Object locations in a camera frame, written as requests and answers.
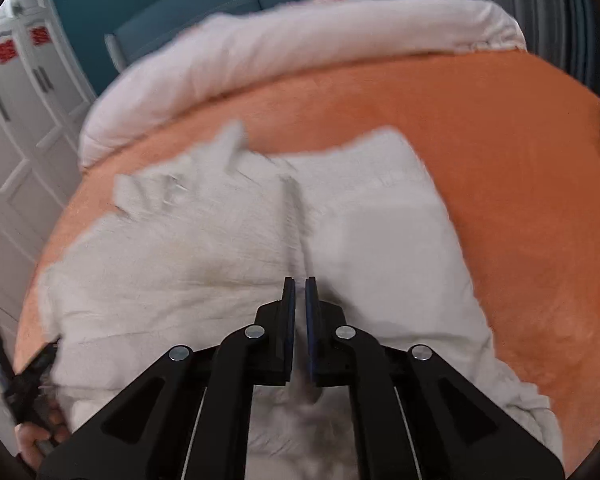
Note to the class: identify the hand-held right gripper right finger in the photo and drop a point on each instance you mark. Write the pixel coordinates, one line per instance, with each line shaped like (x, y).
(311, 320)

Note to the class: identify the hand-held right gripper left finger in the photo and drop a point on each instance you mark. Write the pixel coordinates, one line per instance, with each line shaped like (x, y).
(290, 310)

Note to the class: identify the white duvet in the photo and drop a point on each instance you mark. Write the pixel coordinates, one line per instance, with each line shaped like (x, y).
(380, 210)

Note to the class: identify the person's left hand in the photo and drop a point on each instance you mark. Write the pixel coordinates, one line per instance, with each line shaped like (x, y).
(30, 445)

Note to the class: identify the white panelled wardrobe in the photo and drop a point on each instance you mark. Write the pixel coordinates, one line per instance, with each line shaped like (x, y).
(20, 160)

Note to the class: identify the orange plush bed blanket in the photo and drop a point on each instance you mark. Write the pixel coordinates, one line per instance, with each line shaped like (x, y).
(505, 185)

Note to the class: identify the pale pink duvet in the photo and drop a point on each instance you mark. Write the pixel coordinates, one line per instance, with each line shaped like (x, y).
(280, 60)

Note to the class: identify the red paper door decoration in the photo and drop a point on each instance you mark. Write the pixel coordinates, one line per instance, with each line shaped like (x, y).
(40, 36)
(6, 51)

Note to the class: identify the teal upholstered headboard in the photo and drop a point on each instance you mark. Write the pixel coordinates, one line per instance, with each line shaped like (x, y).
(180, 0)

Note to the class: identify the grey curtain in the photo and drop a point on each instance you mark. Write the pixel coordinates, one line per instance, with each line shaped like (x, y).
(530, 10)

